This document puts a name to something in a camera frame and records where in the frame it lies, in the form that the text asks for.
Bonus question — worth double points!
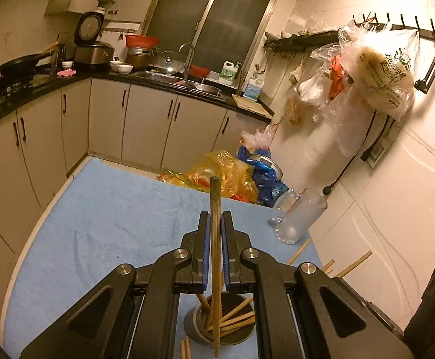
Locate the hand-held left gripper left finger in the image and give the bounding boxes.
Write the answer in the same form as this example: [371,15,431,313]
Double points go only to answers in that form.
[20,211,210,359]

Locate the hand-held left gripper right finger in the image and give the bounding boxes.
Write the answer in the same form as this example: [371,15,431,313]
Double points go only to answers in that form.
[220,211,414,359]

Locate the wooden chopstick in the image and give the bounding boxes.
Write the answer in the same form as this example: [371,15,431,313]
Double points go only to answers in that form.
[220,298,254,324]
[209,176,222,358]
[196,295,211,320]
[208,315,256,333]
[219,322,256,339]

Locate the dark grey utensil holder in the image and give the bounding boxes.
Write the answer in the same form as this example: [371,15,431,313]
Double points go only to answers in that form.
[183,293,257,346]

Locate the blue plastic bag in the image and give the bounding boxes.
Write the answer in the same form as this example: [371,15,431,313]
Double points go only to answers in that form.
[237,145,290,208]

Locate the clear glass mug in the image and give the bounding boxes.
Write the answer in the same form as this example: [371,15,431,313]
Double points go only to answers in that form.
[271,187,328,245]

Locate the yellow plastic bag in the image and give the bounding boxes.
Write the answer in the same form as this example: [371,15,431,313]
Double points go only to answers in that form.
[157,150,260,204]

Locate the blue towel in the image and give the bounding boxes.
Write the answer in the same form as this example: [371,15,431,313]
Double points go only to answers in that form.
[0,157,323,359]

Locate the metal pot with lid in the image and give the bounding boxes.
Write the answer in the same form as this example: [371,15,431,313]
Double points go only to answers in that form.
[247,150,284,180]

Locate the small clear plastic bag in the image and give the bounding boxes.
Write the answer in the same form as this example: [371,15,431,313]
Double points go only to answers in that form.
[240,125,276,150]

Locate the beige kitchen cabinets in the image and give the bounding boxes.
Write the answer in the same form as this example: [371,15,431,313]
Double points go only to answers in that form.
[0,77,274,345]

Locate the wooden cutting board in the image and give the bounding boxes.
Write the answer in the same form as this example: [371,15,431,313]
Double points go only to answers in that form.
[231,93,275,120]

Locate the brown net bag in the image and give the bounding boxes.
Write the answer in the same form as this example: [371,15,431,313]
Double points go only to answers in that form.
[285,95,304,126]

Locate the steel sink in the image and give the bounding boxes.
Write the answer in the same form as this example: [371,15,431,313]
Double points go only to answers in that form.
[133,69,223,98]

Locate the white jug blue label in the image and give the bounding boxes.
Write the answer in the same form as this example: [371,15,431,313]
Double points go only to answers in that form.
[243,74,266,101]

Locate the white jug green label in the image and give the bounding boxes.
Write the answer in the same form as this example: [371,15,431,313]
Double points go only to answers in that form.
[218,60,243,85]

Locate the chrome faucet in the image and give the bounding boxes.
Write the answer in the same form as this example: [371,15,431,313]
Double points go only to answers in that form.
[178,42,196,83]

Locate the glass pot lid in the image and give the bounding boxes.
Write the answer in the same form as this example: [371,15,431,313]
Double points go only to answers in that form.
[151,50,189,75]

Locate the orange plastic bag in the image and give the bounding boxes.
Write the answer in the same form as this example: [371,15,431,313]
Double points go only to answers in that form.
[328,55,354,100]

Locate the black kitchen countertop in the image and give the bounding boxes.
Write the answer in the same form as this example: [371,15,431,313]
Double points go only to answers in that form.
[0,65,274,137]

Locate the red basin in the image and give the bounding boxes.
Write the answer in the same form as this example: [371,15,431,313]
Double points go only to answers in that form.
[125,34,160,48]

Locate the rice cooker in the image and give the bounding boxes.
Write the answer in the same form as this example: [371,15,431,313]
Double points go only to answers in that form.
[73,11,115,71]

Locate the dark sliding window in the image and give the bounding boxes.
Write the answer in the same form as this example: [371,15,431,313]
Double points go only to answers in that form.
[143,0,291,83]

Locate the white printed plastic bag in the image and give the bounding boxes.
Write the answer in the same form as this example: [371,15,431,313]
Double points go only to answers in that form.
[339,22,420,120]

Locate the black gas stove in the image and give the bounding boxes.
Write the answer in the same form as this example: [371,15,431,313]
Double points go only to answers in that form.
[0,73,57,120]

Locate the black hanging tool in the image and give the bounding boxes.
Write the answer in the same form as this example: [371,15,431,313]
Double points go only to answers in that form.
[415,22,435,95]

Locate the black frying pan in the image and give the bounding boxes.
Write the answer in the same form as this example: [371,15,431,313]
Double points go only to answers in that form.
[0,41,59,79]

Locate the black power cable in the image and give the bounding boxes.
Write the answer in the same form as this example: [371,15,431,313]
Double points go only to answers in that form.
[322,112,399,197]

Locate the wall socket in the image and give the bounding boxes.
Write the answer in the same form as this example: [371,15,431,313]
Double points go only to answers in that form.
[360,140,387,168]

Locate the black wall hook rack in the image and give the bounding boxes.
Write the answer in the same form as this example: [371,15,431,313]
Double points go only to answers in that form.
[264,13,435,51]

